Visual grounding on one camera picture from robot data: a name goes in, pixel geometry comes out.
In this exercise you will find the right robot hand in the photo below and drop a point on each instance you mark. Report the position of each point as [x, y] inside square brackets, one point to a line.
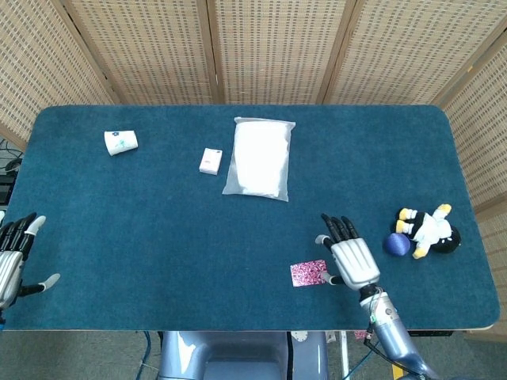
[354, 261]

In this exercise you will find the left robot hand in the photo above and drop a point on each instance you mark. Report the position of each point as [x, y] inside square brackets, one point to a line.
[10, 265]

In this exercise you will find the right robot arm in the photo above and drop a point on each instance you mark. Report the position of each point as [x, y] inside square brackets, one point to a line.
[390, 332]

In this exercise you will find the blue ball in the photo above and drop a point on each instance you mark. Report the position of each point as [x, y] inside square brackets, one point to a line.
[397, 244]

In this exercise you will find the black electronic device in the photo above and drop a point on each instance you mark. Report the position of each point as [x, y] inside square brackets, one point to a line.
[4, 190]

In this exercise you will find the black white penguin plush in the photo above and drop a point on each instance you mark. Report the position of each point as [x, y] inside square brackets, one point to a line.
[429, 231]

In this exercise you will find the white table leg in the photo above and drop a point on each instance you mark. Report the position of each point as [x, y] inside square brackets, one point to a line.
[343, 352]

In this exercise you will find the white plastic bag package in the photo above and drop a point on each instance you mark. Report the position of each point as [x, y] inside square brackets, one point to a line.
[259, 158]

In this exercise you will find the blue-grey robot torso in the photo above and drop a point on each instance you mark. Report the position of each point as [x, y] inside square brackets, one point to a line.
[237, 356]

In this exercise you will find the blue felt table mat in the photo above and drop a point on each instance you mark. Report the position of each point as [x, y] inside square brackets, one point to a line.
[158, 237]

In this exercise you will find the white printed paper cup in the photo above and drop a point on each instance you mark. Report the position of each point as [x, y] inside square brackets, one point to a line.
[120, 143]

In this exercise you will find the small white tissue pack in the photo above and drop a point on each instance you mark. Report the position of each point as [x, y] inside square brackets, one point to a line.
[210, 161]

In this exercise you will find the woven wooden folding screen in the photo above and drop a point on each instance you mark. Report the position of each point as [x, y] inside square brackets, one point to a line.
[277, 51]

